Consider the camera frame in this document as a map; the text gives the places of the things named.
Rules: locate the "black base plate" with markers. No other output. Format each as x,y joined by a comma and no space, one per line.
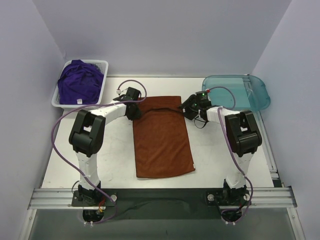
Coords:
165,210

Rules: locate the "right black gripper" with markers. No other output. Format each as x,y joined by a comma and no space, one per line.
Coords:
188,108

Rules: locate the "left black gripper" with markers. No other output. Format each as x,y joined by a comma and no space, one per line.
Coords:
135,111

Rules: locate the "purple cloth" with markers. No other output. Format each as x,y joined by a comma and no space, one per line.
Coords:
80,83

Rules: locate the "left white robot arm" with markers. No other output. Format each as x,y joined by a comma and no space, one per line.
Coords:
87,135

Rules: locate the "aluminium frame rail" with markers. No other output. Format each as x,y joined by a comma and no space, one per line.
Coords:
260,197

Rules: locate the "brown towel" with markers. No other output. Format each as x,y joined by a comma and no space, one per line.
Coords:
161,141

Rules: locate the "blue transparent plastic bin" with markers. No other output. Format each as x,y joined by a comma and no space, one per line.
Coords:
243,92

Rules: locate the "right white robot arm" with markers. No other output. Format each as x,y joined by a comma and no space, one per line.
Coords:
241,134

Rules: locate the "white plastic basket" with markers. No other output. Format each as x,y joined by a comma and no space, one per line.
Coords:
101,64

